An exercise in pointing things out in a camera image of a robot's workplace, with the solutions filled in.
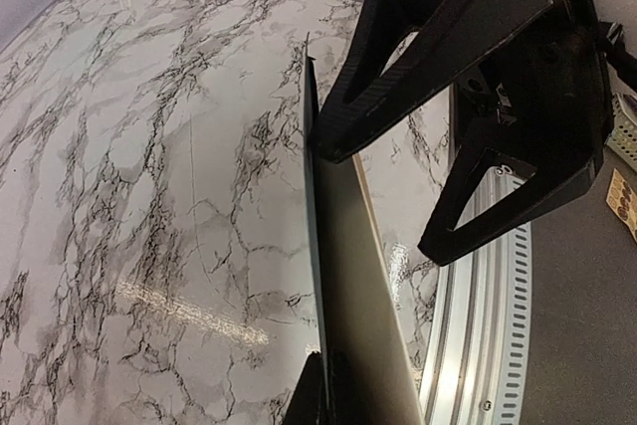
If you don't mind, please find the front aluminium rail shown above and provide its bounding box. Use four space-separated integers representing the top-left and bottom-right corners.
417 86 536 425

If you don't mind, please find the dark grey envelope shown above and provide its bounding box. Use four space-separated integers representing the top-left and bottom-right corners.
301 31 424 425

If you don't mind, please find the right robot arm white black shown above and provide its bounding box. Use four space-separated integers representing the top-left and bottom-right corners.
311 0 636 266

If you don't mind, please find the cream letter paper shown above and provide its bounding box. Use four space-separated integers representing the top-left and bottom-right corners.
353 155 422 424

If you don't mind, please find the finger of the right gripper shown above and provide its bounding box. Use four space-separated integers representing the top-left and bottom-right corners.
416 140 606 267
317 0 552 162

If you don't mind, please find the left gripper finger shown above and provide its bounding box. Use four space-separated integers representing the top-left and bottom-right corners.
283 352 328 425

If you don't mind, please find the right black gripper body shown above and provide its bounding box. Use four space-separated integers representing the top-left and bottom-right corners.
450 0 613 181

